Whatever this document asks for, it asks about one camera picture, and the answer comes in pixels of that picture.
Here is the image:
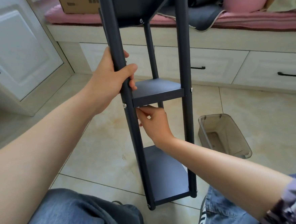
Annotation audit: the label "person's left forearm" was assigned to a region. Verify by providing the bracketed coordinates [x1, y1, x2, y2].
[0, 89, 106, 224]

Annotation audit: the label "pink seat cushion mat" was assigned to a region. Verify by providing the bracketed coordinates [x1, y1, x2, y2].
[44, 0, 296, 49]

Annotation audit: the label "person's left hand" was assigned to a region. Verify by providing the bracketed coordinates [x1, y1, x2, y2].
[81, 44, 141, 117]

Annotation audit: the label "black metal shelf rack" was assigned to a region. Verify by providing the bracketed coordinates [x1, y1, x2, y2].
[98, 0, 202, 214]

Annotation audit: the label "clear grey plastic bin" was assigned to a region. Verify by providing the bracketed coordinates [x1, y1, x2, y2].
[197, 112, 253, 162]

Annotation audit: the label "blue jeans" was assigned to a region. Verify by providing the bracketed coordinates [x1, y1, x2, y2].
[12, 174, 264, 224]

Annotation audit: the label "white panelled cabinet door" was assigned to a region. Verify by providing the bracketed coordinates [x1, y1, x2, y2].
[0, 0, 77, 119]

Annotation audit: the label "white bench drawer cabinet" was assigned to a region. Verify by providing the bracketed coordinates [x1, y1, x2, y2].
[46, 6, 296, 110]

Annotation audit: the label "long black drawer handle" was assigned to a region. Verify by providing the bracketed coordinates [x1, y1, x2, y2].
[277, 71, 296, 79]

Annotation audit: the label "purple patterned shirt sleeve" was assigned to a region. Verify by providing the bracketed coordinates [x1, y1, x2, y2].
[256, 172, 296, 224]

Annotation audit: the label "brown cardboard box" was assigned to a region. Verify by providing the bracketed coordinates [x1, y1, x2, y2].
[57, 0, 101, 17]

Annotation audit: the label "dark grey fabric mat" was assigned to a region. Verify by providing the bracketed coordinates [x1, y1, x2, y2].
[156, 1, 228, 35]

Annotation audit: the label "person's right forearm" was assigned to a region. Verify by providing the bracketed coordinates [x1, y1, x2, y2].
[161, 129, 295, 224]

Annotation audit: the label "white laced sneaker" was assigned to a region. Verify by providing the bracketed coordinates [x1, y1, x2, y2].
[193, 194, 209, 224]

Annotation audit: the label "person's right hand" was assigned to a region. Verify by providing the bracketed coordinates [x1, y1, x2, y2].
[136, 103, 177, 150]

